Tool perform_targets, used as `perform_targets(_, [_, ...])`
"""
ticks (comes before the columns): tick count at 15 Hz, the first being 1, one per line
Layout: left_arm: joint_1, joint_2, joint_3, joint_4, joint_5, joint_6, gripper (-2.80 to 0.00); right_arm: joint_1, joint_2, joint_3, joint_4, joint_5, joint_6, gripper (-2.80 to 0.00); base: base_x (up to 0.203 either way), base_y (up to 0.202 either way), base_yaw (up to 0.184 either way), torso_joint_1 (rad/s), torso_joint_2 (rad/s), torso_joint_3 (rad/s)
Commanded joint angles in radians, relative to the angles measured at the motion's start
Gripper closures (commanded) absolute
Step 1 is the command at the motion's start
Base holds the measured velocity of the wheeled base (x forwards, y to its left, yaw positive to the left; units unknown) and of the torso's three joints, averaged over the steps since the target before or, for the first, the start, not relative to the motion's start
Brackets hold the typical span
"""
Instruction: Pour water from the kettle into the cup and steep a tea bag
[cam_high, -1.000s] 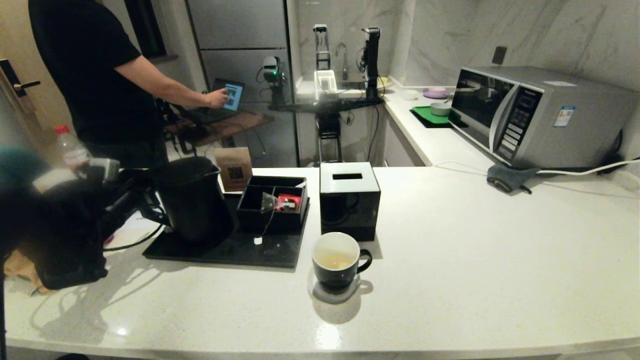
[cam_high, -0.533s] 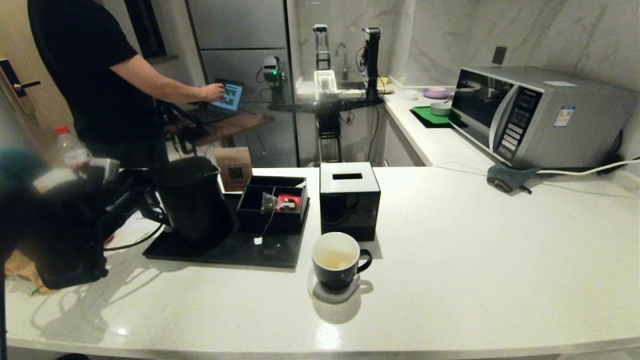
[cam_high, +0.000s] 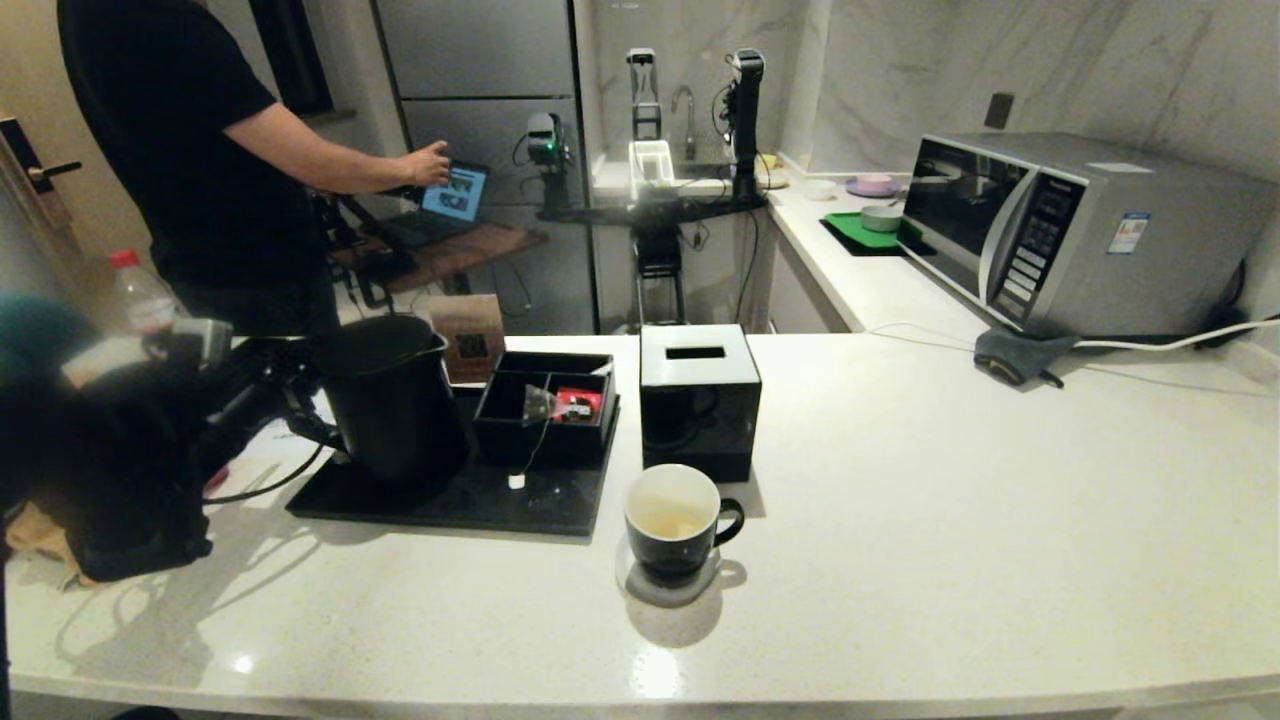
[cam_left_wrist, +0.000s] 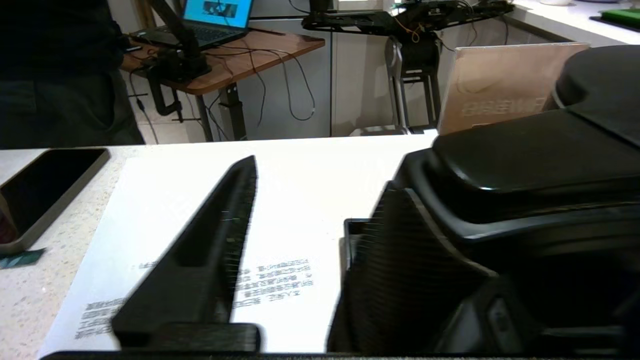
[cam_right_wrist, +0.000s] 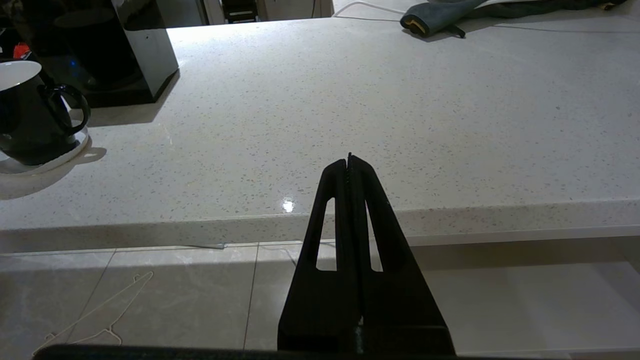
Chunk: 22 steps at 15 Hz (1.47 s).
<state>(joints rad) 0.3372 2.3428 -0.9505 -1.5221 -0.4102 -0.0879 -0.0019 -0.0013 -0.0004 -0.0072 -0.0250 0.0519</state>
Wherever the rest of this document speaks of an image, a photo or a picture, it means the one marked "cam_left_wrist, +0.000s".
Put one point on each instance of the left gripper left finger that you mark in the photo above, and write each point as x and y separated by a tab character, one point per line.
190	280

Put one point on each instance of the white printed paper sheet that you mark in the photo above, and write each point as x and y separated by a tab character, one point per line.
300	200

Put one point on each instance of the open laptop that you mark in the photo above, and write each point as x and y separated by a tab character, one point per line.
215	20

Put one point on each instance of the black smartphone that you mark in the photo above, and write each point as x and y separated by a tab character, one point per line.
45	195

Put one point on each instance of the brown QR code sign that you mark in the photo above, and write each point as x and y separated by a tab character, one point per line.
500	85

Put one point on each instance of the person in black t-shirt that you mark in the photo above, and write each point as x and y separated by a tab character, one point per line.
55	65

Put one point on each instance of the black electric kettle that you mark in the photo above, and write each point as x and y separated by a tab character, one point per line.
525	160

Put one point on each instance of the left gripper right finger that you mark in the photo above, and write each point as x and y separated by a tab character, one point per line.
550	325

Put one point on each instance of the wooden desk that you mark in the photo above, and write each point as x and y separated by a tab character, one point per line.
250	55

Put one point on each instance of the green cutting board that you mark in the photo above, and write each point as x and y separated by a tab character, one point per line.
622	16

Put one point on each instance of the black serving tray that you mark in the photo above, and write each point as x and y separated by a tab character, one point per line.
352	240

